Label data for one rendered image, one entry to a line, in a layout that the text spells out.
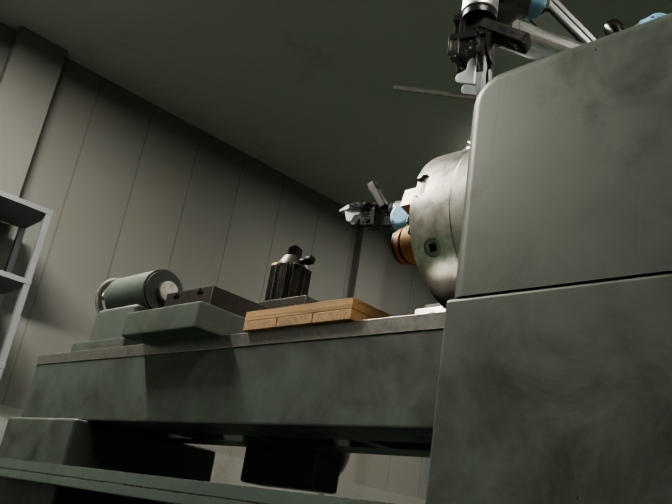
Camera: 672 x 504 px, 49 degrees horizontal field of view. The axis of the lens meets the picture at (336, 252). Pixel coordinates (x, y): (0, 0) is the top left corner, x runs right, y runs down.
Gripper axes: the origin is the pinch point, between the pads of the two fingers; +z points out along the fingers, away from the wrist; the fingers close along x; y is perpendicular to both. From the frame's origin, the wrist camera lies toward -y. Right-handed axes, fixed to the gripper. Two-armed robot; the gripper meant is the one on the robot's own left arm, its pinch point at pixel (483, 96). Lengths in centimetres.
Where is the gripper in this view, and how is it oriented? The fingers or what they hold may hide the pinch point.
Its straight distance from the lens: 155.8
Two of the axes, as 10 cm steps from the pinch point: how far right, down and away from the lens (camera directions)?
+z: -1.3, 9.4, -3.3
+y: -9.0, 0.3, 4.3
